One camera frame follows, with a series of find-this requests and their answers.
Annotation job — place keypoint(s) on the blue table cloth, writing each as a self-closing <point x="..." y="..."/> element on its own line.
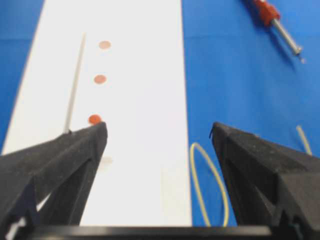
<point x="233" y="73"/>

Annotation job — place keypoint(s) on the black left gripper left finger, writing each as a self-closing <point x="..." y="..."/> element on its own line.
<point x="49" y="183"/>

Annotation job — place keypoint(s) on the large white base board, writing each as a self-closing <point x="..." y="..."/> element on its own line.
<point x="122" y="60"/>

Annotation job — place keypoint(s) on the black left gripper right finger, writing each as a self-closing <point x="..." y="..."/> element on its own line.
<point x="268" y="184"/>

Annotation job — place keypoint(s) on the orange handled soldering iron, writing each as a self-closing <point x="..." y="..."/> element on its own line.
<point x="267" y="18"/>

